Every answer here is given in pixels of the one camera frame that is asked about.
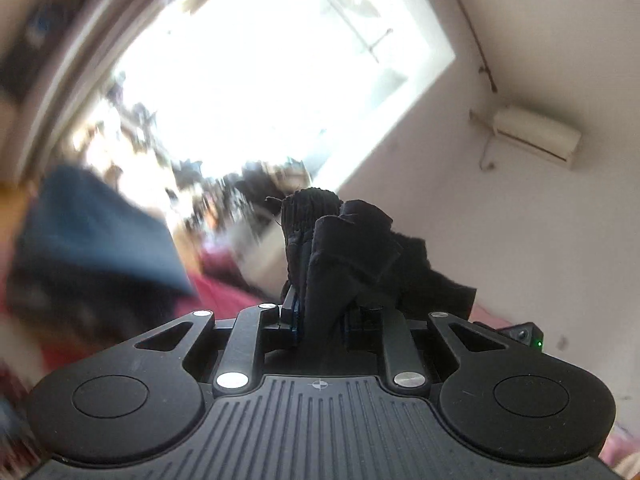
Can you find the white air conditioner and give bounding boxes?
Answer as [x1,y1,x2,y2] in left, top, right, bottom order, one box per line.
[492,105,583,170]

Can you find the pile of assorted clutter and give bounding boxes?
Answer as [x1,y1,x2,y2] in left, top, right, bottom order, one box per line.
[75,75,321,241]

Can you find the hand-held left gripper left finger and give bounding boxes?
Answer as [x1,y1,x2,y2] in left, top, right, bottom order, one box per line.
[134,287,301,396]

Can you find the dark grey pants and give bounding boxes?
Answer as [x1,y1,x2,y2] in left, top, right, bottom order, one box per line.
[265,187,478,361]

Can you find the silver door frame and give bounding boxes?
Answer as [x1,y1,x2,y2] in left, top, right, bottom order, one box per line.
[15,0,211,186]

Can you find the folded dark blue jeans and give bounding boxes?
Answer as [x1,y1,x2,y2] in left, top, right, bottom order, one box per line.
[10,164,197,301]

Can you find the pink floral blanket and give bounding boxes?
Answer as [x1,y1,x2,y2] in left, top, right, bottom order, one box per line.
[0,250,640,480]

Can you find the bright window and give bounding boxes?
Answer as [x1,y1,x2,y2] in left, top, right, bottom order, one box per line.
[70,0,457,241]

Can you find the thin wall cable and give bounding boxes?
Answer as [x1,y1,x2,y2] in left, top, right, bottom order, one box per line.
[440,0,499,93]

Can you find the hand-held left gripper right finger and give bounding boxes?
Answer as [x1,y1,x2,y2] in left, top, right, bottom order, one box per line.
[343,307,511,391]

